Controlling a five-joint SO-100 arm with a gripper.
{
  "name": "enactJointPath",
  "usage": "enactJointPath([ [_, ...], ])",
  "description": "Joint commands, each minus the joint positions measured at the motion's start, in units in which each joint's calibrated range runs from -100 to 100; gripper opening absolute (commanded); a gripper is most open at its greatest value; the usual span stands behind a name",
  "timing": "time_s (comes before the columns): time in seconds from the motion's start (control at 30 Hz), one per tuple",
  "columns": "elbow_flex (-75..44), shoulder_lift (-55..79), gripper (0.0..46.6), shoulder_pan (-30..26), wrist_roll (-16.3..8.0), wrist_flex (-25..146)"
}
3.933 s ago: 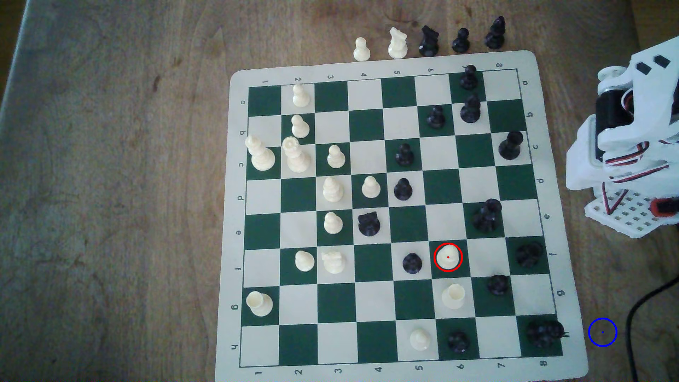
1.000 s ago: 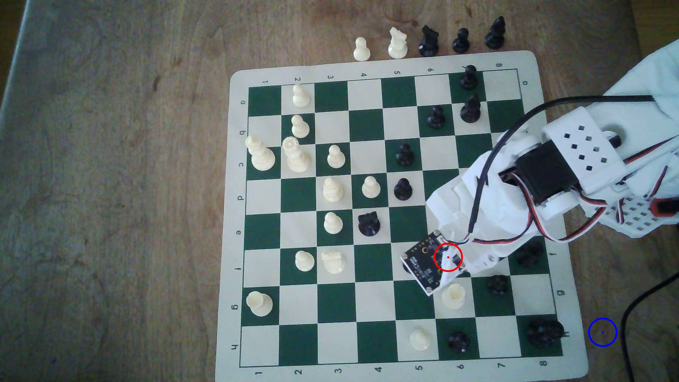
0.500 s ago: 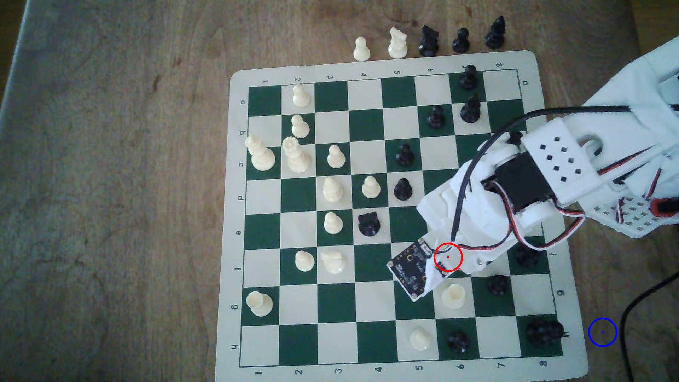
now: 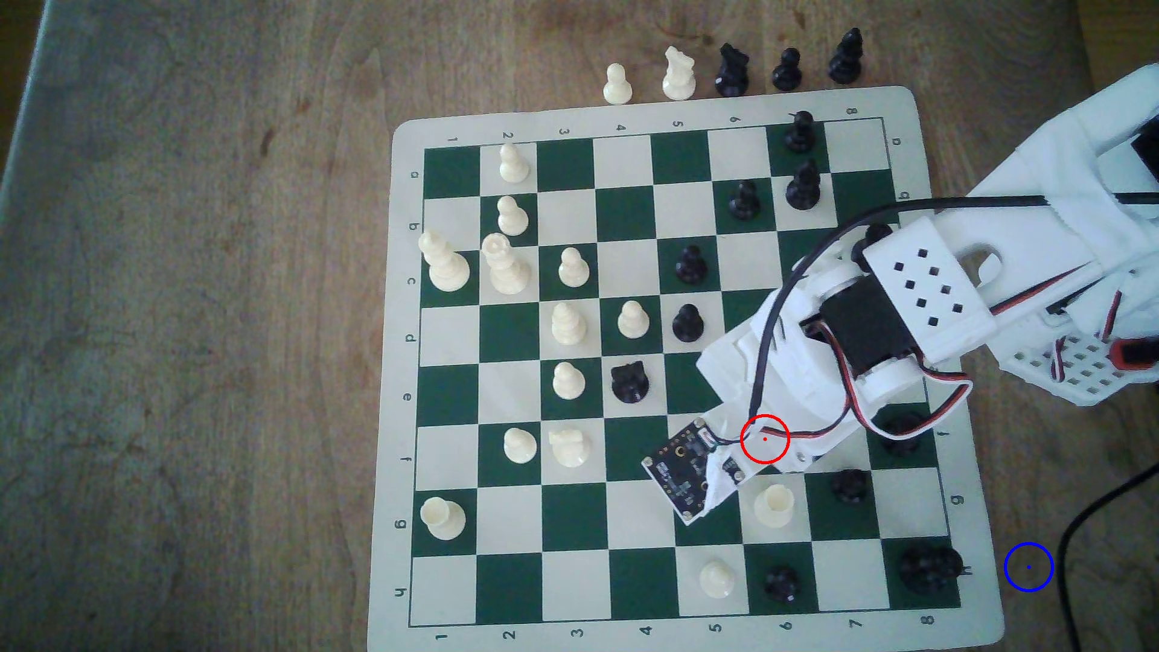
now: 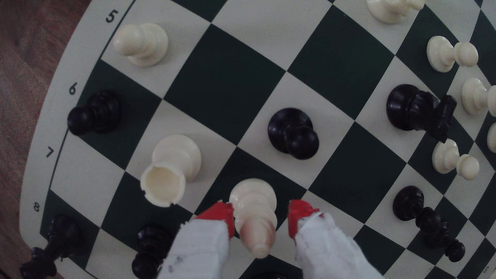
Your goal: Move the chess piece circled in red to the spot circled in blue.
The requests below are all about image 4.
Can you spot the black bishop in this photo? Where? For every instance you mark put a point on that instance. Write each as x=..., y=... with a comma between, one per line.
x=846, y=56
x=874, y=234
x=803, y=185

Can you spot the white bishop left edge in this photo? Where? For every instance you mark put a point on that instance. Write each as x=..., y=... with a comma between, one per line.
x=444, y=261

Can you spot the red black motor plug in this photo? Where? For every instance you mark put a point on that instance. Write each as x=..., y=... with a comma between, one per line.
x=1136, y=353

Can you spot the black pawn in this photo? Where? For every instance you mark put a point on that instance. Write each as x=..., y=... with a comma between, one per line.
x=800, y=131
x=781, y=584
x=691, y=263
x=688, y=322
x=787, y=70
x=849, y=486
x=744, y=200

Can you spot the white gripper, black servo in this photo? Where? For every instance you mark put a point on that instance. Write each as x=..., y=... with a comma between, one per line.
x=816, y=448

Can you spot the black king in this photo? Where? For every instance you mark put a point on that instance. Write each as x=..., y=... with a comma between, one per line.
x=930, y=566

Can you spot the white knight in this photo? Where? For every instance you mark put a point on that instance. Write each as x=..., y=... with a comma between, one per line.
x=570, y=446
x=678, y=74

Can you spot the green and cream chess mat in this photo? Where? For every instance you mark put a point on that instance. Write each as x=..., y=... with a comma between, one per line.
x=507, y=561

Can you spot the white pawn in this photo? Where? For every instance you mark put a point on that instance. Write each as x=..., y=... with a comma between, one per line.
x=633, y=319
x=573, y=267
x=617, y=83
x=512, y=215
x=569, y=380
x=717, y=578
x=520, y=445
x=513, y=163

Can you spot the black rook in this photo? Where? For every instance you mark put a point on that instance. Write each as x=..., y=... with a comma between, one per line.
x=905, y=422

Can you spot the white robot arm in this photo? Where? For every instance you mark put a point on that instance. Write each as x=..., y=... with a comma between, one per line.
x=1041, y=226

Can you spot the black knight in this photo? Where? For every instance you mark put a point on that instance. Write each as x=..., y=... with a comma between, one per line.
x=732, y=71
x=629, y=381

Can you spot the black camera circuit board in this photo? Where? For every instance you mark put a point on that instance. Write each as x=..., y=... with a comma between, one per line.
x=679, y=466

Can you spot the white queen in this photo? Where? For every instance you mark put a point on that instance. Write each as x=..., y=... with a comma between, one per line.
x=504, y=263

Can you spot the white rook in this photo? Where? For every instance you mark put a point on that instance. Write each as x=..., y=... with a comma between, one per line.
x=443, y=517
x=774, y=505

